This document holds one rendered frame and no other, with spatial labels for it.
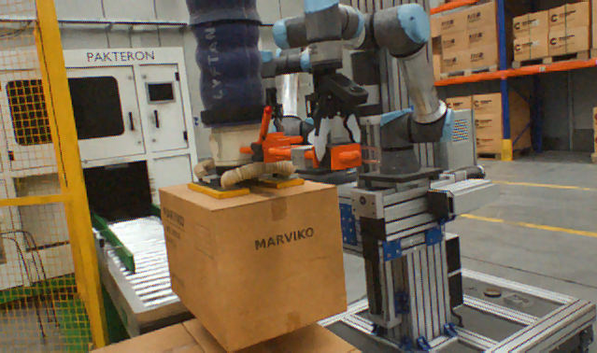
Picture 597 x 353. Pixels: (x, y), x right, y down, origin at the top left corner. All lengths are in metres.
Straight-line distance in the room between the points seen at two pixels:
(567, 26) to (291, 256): 7.85
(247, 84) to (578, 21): 7.65
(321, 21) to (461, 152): 1.34
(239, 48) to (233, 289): 0.72
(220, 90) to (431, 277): 1.29
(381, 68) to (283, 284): 1.04
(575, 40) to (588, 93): 1.61
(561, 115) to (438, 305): 8.22
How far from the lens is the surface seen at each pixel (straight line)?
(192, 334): 1.86
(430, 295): 2.27
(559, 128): 10.32
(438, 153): 2.19
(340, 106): 1.04
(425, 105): 1.65
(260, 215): 1.31
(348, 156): 1.00
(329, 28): 1.04
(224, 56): 1.49
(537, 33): 9.09
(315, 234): 1.41
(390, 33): 1.48
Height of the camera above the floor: 1.31
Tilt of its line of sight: 7 degrees down
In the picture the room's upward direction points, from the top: 6 degrees counter-clockwise
